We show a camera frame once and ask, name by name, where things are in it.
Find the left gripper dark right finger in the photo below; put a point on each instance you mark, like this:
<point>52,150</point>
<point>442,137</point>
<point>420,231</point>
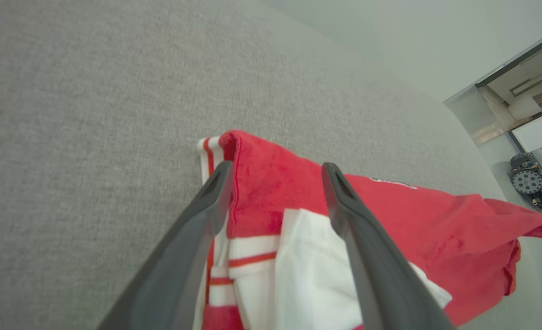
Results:
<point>376,266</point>

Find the grey wheeled machine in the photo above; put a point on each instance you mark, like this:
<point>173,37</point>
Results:
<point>527,181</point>

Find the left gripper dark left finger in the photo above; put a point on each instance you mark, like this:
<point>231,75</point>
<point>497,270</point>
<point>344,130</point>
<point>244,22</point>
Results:
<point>174,275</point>

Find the grey fabric sofa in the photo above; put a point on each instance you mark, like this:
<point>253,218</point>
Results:
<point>92,114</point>

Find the red white-striped basketball shorts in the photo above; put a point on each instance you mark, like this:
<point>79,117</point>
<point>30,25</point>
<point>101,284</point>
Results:
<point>275,183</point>

